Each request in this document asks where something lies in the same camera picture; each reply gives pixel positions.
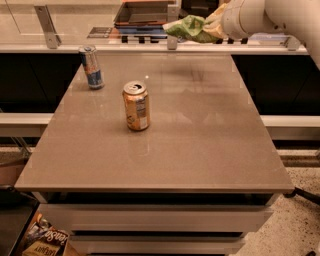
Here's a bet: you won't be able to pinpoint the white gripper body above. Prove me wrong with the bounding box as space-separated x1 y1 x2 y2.
221 0 266 39

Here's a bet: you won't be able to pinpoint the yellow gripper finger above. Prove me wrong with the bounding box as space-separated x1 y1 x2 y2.
203 21 227 39
205 3 228 23

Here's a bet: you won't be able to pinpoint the green jalapeno chip bag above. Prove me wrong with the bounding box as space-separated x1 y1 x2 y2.
163 15 219 43

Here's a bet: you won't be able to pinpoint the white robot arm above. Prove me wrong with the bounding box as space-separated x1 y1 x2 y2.
204 0 320 69

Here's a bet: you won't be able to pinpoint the grey tray stack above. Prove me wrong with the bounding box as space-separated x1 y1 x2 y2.
114 0 175 26

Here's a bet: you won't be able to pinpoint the orange soda can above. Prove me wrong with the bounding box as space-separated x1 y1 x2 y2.
122 80 150 131

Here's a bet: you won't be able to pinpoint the blue silver energy drink can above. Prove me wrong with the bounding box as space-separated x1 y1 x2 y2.
79 45 104 90

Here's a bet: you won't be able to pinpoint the upper white drawer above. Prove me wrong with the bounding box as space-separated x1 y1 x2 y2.
39 204 272 232

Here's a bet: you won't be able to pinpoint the white drawer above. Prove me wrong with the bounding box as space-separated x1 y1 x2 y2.
70 236 244 255
39 204 272 232

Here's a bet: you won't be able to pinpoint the lower white drawer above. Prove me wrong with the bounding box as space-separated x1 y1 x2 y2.
70 236 244 255

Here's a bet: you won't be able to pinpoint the snack packages on floor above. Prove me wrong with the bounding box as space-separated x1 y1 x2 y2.
14 212 81 256

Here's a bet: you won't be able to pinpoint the middle metal glass bracket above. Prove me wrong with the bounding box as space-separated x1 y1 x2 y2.
167 4 179 50

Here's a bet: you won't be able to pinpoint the metal glass bracket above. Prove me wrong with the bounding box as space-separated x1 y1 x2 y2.
167 4 179 50
34 5 61 49
284 35 301 51

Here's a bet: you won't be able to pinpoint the right metal glass bracket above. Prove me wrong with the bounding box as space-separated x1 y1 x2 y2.
284 35 301 51

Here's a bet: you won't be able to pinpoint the left metal glass bracket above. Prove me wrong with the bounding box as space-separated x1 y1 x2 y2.
34 5 61 49

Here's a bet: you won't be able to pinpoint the black cable on floor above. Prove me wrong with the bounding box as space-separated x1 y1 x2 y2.
283 186 320 206

